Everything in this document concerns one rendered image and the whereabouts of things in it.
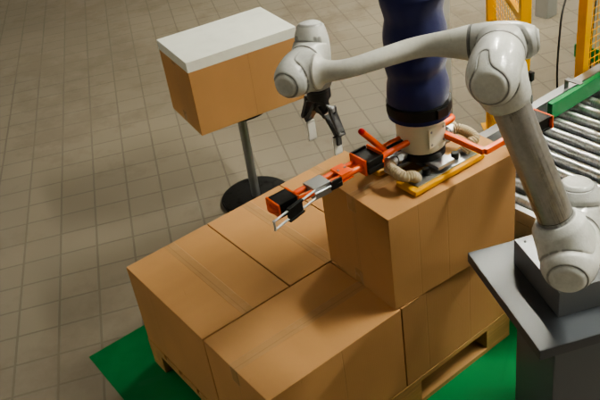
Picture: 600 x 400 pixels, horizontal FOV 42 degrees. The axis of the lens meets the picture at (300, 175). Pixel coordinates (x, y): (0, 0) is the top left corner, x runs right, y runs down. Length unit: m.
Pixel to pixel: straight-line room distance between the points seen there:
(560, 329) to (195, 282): 1.40
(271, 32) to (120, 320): 1.59
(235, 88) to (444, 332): 1.62
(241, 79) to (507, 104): 2.12
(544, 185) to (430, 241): 0.73
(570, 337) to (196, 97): 2.17
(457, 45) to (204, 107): 1.96
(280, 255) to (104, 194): 1.98
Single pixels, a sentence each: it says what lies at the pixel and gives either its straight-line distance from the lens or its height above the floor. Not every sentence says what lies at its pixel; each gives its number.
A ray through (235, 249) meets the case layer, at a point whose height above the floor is 0.54.
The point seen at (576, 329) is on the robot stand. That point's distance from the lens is 2.52.
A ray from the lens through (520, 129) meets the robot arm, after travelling 2.10.
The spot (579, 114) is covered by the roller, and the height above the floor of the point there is 0.55.
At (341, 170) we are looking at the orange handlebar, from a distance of 2.61.
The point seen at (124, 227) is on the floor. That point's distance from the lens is 4.57.
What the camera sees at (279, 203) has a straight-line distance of 2.48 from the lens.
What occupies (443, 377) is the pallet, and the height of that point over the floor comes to 0.02.
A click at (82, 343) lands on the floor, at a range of 3.90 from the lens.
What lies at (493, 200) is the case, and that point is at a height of 0.79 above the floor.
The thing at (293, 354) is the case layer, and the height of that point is 0.54.
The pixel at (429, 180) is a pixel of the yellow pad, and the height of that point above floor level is 0.97.
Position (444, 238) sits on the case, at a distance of 2.85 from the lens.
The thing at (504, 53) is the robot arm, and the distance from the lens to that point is 2.02.
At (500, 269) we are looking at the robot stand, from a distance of 2.71.
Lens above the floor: 2.48
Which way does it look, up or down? 32 degrees down
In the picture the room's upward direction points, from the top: 9 degrees counter-clockwise
